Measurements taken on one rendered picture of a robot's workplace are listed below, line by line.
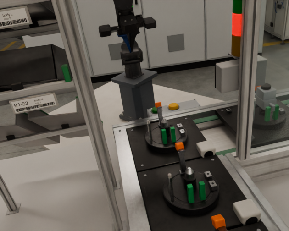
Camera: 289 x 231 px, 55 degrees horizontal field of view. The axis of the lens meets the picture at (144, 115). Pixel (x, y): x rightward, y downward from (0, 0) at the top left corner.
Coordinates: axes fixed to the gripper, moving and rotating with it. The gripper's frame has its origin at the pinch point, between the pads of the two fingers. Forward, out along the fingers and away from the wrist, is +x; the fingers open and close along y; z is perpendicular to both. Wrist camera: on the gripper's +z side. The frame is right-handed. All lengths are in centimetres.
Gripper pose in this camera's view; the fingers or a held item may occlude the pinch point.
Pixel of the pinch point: (129, 42)
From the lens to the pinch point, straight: 97.4
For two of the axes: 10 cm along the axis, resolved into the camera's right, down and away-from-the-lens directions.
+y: 9.7, -2.0, 0.9
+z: 1.8, 4.8, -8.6
